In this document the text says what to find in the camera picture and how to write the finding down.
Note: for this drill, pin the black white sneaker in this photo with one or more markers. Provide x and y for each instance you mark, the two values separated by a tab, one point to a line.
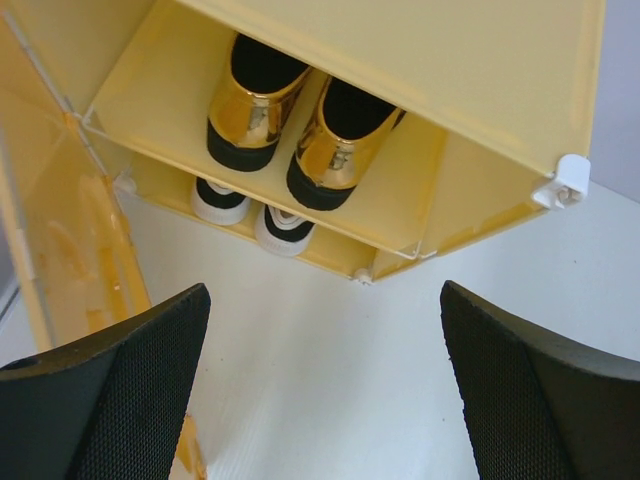
282	233
218	205

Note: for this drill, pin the yellow cabinet door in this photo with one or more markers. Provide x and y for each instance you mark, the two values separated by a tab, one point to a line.
68	236

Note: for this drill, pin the gold loafer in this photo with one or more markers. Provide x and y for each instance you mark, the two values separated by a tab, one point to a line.
251	104
345	132

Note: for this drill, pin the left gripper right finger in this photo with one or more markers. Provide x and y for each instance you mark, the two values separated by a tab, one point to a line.
536	404

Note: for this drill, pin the yellow plastic shoe cabinet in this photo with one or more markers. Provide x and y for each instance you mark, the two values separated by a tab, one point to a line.
498	98

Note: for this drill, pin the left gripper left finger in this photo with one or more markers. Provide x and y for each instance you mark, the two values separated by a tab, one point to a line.
110	405

